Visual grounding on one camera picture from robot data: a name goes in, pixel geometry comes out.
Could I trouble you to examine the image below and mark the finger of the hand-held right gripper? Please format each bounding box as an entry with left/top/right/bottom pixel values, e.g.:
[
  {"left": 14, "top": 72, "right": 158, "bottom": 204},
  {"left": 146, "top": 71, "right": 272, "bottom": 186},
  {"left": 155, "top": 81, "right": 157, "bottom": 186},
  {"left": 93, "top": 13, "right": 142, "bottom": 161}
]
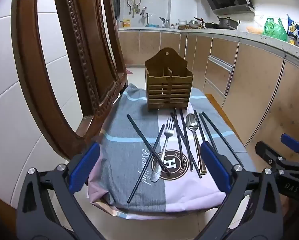
[
  {"left": 255, "top": 141, "right": 299, "bottom": 175},
  {"left": 281, "top": 133, "right": 299, "bottom": 162}
]

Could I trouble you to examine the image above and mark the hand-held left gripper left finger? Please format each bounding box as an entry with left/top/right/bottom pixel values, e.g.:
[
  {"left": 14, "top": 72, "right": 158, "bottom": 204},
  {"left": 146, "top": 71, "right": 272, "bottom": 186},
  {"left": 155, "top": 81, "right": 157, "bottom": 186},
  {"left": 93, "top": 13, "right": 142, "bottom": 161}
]
[{"left": 16, "top": 142, "right": 107, "bottom": 240}]

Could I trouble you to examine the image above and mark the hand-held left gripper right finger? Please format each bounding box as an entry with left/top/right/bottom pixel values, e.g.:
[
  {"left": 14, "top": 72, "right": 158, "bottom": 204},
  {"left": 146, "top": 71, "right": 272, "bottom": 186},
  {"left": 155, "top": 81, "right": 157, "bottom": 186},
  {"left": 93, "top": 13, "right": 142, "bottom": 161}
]
[{"left": 195, "top": 141, "right": 284, "bottom": 240}]

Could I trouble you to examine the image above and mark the steel spoon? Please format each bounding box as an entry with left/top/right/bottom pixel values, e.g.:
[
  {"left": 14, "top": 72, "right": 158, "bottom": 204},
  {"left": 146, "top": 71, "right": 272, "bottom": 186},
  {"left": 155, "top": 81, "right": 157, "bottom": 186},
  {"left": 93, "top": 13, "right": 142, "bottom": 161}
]
[{"left": 185, "top": 113, "right": 207, "bottom": 175}]

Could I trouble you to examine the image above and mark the steel fork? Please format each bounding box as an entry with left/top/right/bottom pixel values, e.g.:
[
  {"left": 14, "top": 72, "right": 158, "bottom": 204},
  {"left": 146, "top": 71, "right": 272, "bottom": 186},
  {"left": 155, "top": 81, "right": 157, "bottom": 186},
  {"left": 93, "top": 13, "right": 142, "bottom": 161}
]
[{"left": 150, "top": 117, "right": 176, "bottom": 183}]

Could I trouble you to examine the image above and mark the wooden utensil holder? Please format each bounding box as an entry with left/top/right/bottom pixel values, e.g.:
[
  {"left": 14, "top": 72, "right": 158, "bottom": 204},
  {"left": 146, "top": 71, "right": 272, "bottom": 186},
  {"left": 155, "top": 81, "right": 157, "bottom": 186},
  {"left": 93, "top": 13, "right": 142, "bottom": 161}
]
[{"left": 144, "top": 47, "right": 193, "bottom": 112}]

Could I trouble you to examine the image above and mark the grey pink printed cloth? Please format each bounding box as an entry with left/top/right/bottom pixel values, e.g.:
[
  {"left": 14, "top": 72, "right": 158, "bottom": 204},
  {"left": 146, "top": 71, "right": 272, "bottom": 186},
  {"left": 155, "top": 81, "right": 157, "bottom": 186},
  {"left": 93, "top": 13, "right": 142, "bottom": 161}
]
[{"left": 87, "top": 83, "right": 256, "bottom": 220}]

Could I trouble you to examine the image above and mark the white speckled kitchen countertop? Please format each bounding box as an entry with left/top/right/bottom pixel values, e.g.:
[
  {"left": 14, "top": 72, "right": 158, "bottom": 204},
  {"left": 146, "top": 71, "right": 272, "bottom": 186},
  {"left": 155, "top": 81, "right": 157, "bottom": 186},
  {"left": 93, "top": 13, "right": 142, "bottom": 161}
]
[{"left": 118, "top": 26, "right": 299, "bottom": 64}]

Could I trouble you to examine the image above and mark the green plastic bag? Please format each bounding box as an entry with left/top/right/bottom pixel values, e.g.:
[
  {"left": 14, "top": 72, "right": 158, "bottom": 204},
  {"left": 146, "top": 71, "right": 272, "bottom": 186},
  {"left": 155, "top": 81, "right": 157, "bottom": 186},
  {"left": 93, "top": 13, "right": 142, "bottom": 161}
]
[{"left": 262, "top": 17, "right": 288, "bottom": 41}]

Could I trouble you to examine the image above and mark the blue snack bag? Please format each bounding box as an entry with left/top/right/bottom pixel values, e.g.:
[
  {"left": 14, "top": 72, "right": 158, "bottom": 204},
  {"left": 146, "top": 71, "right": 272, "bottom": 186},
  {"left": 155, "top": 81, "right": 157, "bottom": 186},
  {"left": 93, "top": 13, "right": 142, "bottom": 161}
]
[{"left": 287, "top": 14, "right": 299, "bottom": 46}]

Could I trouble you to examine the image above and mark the orange plastic bag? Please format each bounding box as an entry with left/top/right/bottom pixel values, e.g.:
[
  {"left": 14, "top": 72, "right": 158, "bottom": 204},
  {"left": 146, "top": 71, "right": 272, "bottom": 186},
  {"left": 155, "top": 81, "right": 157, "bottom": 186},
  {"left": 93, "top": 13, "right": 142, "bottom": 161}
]
[{"left": 247, "top": 25, "right": 264, "bottom": 34}]

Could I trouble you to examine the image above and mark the grey cooking pot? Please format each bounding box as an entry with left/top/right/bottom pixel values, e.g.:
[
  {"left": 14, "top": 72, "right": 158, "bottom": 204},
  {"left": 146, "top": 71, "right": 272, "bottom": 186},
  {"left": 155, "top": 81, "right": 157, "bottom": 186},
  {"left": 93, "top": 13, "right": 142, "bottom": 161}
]
[{"left": 218, "top": 16, "right": 240, "bottom": 30}]

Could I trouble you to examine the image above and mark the black frying pan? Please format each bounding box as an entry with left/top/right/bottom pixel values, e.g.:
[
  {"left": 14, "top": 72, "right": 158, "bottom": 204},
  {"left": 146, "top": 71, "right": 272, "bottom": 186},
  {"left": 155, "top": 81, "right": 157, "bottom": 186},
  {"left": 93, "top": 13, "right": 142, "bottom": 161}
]
[{"left": 194, "top": 17, "right": 219, "bottom": 29}]

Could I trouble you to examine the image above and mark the steel faucet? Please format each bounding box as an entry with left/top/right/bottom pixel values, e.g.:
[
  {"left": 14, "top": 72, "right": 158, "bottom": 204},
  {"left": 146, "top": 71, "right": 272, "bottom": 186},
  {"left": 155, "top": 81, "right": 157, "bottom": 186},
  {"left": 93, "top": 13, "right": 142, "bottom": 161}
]
[{"left": 140, "top": 9, "right": 150, "bottom": 27}]

